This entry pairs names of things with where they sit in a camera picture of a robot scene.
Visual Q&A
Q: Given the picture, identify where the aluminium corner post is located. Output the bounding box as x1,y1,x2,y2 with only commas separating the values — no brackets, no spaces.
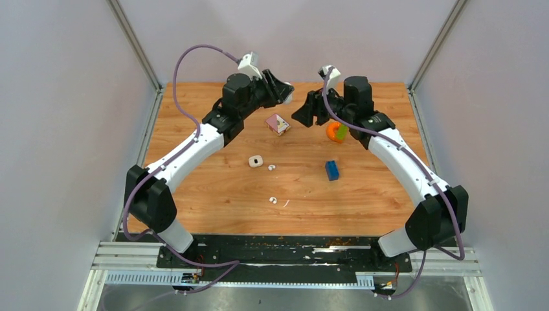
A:
408,0,469,93
106,0,163,93

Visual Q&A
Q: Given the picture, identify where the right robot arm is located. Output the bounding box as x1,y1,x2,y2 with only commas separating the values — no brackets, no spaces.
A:
291,76,469,271

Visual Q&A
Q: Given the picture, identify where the right aluminium corner post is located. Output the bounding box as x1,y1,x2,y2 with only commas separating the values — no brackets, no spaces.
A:
408,0,469,93

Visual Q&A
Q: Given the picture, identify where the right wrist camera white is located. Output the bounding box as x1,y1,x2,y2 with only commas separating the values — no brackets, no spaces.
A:
318,65,341,91

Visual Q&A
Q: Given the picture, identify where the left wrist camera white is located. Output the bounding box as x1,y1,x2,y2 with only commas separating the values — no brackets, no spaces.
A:
237,51,262,80

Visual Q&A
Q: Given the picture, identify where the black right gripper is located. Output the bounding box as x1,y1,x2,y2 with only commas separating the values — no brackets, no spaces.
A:
292,84,354,127

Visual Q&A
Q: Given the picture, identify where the playing card box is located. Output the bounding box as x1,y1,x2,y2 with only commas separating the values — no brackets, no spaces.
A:
265,113,291,136

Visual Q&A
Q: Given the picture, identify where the left aluminium corner post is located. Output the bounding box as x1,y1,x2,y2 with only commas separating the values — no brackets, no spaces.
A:
106,0,163,93

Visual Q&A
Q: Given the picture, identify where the blue building block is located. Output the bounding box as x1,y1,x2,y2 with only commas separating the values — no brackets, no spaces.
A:
324,160,340,181

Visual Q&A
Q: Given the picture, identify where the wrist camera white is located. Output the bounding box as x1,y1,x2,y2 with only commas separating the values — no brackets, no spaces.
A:
318,65,341,91
237,51,262,80

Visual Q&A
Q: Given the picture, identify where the orange ring toy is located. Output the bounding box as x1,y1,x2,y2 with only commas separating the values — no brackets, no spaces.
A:
326,122,343,143

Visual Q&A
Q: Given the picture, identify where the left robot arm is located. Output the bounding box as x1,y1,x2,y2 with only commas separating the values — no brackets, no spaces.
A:
124,69,295,268

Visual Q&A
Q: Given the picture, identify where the green building block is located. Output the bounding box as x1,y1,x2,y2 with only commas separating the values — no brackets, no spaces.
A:
335,124,349,143

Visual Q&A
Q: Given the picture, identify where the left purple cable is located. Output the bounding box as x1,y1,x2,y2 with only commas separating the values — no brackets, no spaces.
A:
122,44,241,295

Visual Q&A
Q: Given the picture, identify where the white earbud charging case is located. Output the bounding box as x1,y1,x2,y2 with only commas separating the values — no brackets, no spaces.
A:
248,155,263,168

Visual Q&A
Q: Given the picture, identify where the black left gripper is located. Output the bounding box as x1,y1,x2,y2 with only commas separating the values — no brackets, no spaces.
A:
240,69,295,120

